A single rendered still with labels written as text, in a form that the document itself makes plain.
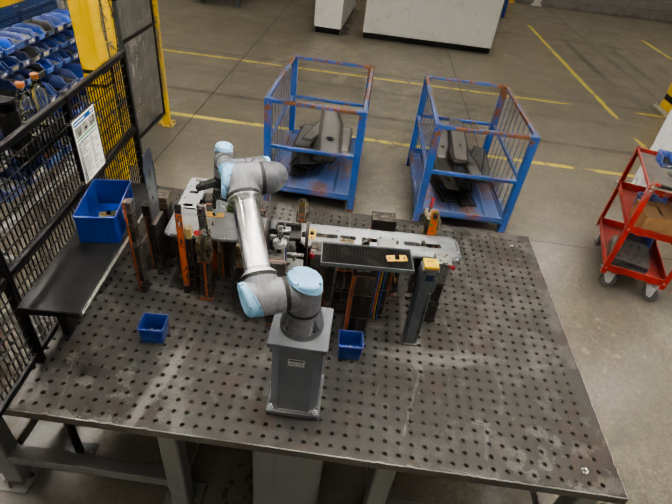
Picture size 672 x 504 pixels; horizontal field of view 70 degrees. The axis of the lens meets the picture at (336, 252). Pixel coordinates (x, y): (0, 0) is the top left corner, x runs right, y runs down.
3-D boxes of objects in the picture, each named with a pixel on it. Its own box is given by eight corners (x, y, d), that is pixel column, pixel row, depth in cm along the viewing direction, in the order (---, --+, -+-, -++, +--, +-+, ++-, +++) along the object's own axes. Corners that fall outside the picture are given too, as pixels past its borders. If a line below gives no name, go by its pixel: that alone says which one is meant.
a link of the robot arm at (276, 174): (296, 160, 164) (267, 150, 209) (265, 162, 161) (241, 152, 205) (298, 194, 168) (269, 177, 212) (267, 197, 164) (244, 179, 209)
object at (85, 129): (106, 163, 230) (93, 100, 211) (86, 187, 212) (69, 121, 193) (102, 163, 230) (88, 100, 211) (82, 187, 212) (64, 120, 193)
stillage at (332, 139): (288, 144, 520) (292, 53, 462) (361, 155, 518) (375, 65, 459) (262, 202, 425) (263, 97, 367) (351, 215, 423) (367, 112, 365)
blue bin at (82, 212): (136, 203, 226) (131, 179, 218) (120, 243, 202) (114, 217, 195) (98, 202, 224) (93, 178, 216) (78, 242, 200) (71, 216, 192)
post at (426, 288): (416, 334, 224) (438, 261, 197) (418, 346, 218) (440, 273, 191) (400, 332, 224) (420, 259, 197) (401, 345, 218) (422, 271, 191)
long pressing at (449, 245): (455, 235, 240) (455, 233, 239) (463, 264, 222) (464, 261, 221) (176, 208, 234) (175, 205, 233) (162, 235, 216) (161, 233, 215)
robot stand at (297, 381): (318, 420, 183) (327, 352, 159) (265, 412, 184) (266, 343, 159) (324, 376, 200) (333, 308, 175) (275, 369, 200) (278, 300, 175)
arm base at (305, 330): (320, 344, 161) (323, 324, 155) (276, 338, 161) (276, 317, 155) (325, 312, 173) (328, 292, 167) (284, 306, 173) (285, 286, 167)
